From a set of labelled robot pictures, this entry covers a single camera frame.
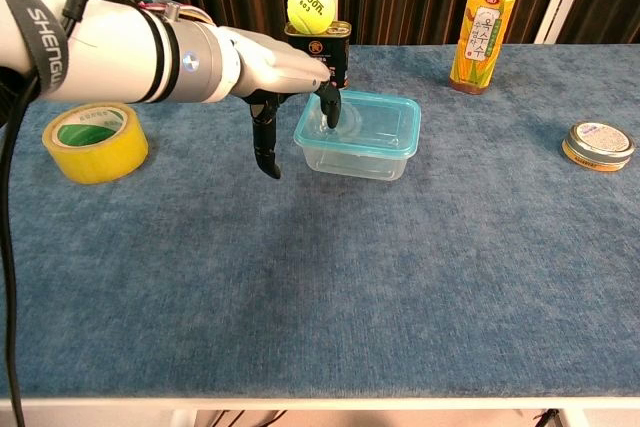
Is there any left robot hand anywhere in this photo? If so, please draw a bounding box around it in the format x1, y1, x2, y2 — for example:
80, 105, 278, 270
232, 26, 345, 180

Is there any teal plastic container lid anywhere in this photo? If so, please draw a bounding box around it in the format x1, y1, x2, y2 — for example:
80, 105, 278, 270
292, 89, 422, 158

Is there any black tin can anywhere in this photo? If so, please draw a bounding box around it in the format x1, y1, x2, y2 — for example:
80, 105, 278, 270
283, 20, 353, 91

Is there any clear plastic food container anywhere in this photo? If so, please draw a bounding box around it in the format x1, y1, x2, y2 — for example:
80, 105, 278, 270
298, 96, 419, 182

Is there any yellow tennis ball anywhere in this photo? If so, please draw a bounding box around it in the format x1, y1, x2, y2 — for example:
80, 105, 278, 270
286, 0, 335, 34

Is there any yellow tape roll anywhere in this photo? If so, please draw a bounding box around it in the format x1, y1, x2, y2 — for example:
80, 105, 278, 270
41, 101, 150, 185

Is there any yellow tea bottle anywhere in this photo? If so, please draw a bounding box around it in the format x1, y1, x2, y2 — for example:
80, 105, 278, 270
448, 0, 520, 96

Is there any blue table cloth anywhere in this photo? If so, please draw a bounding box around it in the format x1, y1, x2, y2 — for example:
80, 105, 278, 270
0, 44, 640, 398

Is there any round metal tin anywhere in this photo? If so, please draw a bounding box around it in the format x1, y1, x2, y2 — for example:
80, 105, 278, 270
561, 121, 636, 173

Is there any black floor cable bundle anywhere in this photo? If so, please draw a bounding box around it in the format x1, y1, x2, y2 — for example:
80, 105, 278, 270
214, 409, 291, 427

